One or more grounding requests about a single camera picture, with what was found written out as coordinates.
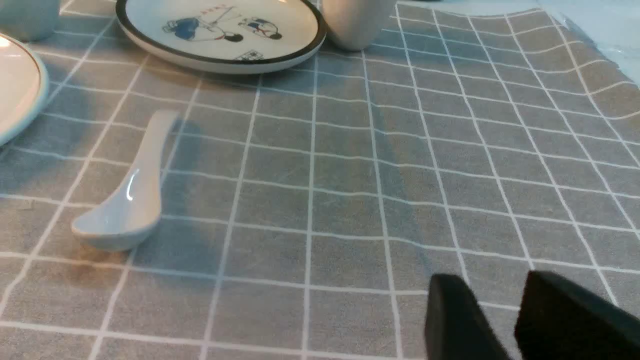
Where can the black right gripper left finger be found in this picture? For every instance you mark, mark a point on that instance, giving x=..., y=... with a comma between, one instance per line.
x=456, y=327

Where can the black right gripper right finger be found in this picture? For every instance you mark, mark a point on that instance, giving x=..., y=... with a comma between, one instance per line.
x=561, y=320

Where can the pale blue ceramic cup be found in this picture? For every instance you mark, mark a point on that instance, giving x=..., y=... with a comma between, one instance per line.
x=29, y=20

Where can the white black-rimmed cup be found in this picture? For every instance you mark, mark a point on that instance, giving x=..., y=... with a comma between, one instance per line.
x=354, y=24

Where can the plain white ceramic spoon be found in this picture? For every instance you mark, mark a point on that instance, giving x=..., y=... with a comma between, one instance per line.
x=133, y=210

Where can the illustrated black-rimmed plate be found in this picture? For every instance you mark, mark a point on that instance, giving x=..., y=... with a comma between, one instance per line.
x=228, y=37

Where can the pale blue flat plate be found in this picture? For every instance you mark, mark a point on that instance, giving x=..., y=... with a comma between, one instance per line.
x=24, y=87

